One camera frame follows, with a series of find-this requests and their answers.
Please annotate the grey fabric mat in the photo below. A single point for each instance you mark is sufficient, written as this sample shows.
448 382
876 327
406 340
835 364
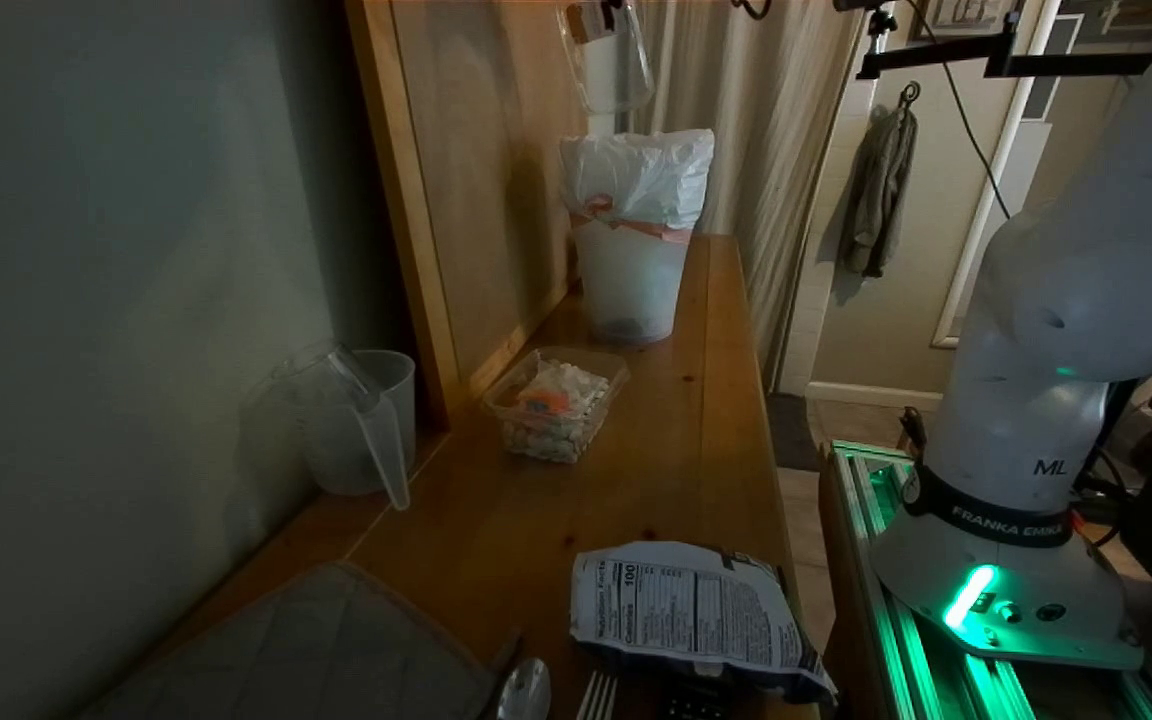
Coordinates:
308 654

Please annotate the beige curtain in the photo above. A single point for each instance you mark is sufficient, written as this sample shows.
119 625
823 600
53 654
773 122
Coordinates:
771 161

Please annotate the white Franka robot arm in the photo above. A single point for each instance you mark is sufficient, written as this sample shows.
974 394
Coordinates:
1082 283

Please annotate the metal fork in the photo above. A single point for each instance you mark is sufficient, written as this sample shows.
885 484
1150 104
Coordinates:
596 698

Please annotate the green-lit aluminium robot stand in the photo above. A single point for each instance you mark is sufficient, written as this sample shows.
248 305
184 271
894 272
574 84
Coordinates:
950 665

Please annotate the metal spoon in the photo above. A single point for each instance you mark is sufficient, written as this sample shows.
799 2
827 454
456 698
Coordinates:
525 690

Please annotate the wooden board panel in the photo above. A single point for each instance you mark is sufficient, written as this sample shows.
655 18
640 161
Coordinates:
468 202

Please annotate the clear plastic measuring jug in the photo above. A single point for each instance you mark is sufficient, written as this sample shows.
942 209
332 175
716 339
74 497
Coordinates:
371 423

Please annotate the clear plastic food container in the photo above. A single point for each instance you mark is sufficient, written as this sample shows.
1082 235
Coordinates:
554 404

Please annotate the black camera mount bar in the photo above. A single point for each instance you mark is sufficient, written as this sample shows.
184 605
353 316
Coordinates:
960 54

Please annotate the hanging grey cloth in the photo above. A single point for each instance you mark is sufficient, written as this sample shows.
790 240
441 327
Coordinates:
876 185

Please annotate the crumpled printed paper packet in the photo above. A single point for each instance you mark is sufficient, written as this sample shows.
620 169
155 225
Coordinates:
689 615

